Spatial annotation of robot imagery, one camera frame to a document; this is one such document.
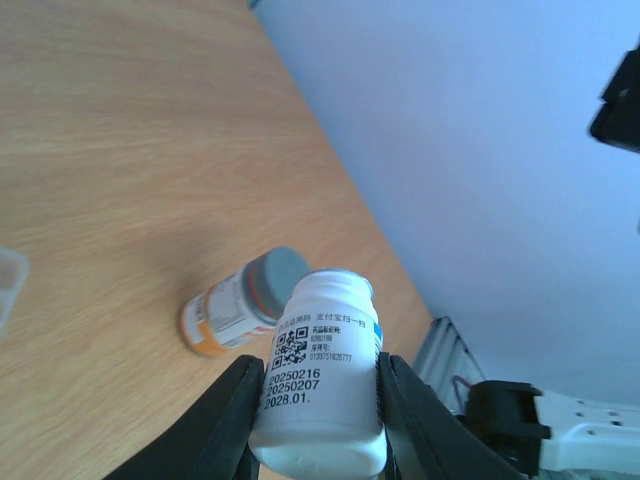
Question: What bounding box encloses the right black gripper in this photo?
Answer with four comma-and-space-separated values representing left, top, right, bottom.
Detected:
589, 46, 639, 153

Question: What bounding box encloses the orange pill bottle grey cap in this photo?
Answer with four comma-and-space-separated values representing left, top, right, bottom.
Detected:
178, 246, 310, 356

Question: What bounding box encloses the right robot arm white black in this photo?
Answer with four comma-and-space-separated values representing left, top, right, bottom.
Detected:
461, 49, 639, 477

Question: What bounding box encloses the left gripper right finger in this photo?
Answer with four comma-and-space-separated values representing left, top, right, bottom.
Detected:
378, 352, 524, 480

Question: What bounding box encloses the clear plastic pill organizer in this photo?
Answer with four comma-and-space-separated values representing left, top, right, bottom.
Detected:
0, 247, 30, 328

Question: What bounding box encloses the aluminium front frame rail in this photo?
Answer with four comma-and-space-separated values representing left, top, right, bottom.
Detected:
413, 317, 486, 415

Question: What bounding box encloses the small white pill bottle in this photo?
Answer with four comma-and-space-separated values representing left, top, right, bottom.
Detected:
249, 269, 387, 479

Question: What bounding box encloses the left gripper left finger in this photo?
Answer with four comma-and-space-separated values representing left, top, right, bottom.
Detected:
107, 355, 264, 480

